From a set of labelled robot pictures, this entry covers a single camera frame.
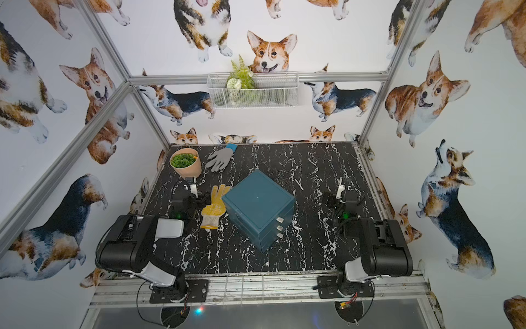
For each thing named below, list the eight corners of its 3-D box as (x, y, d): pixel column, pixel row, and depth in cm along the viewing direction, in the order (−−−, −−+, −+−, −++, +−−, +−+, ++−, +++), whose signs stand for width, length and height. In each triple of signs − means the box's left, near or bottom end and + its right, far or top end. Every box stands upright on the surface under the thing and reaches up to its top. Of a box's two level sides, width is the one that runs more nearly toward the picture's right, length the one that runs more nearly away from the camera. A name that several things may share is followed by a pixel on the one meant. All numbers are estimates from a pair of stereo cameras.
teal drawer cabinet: (231, 224, 92) (220, 198, 74) (260, 198, 101) (256, 169, 83) (263, 257, 83) (259, 237, 65) (292, 226, 91) (295, 200, 74)
